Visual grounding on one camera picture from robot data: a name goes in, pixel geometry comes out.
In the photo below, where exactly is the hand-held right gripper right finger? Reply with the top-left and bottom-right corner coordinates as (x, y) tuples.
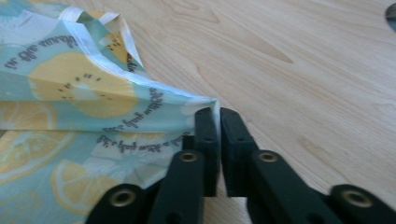
(219, 106), (344, 224)

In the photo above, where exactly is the lemon print teal cloth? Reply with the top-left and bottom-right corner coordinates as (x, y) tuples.
(0, 0), (221, 224)

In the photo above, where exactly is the dark round table grommet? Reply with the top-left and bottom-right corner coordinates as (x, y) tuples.
(384, 3), (396, 33)

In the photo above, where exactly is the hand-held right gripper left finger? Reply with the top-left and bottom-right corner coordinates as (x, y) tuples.
(148, 106), (222, 224)

